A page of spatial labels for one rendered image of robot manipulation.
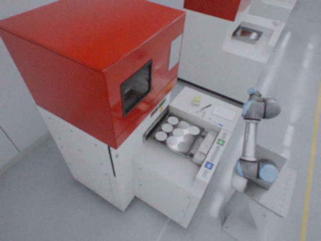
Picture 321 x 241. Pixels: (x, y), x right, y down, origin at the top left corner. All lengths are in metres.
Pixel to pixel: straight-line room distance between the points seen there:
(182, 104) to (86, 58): 1.21
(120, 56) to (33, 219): 2.08
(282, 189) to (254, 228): 0.81
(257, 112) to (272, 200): 0.68
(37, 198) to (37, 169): 0.37
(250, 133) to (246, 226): 1.28
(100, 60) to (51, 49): 0.25
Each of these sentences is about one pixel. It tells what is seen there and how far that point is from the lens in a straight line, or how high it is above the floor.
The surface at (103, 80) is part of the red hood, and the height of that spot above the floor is 1.77.
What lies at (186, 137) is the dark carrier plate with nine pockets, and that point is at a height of 0.90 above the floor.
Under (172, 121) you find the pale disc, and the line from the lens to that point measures 1.96.
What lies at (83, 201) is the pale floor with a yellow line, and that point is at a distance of 2.61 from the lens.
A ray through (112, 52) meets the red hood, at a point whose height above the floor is 1.82.
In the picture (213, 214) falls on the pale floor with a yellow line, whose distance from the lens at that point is 2.57.
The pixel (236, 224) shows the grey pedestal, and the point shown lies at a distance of 2.60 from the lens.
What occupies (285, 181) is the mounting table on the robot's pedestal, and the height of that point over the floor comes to 0.82.
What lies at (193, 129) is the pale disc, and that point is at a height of 0.90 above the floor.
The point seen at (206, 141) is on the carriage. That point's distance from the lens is 1.90.
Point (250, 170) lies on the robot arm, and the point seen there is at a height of 1.06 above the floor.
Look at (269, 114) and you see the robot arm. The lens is 1.60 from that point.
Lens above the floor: 2.34
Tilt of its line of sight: 48 degrees down
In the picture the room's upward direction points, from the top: 5 degrees clockwise
